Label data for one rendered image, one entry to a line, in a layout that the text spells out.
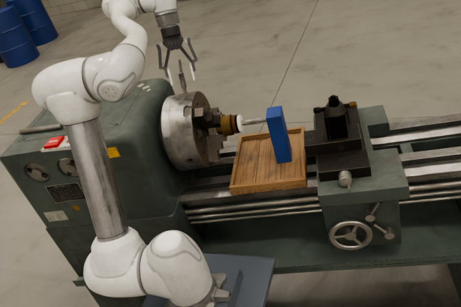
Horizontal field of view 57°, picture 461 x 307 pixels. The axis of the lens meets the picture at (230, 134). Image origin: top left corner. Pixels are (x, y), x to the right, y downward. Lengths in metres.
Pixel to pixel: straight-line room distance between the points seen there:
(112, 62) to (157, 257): 0.57
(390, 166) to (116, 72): 0.99
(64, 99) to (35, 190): 0.68
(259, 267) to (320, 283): 0.90
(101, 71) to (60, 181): 0.69
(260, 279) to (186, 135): 0.58
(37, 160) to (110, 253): 0.55
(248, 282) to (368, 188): 0.52
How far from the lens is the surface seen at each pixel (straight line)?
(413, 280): 2.44
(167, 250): 1.31
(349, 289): 2.41
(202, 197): 1.77
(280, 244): 1.93
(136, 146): 1.55
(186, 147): 1.63
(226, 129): 1.69
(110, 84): 1.19
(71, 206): 1.88
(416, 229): 1.93
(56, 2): 10.91
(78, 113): 1.29
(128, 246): 1.40
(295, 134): 1.92
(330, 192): 1.54
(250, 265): 1.61
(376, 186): 1.54
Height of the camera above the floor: 1.96
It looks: 32 degrees down
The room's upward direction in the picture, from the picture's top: 18 degrees counter-clockwise
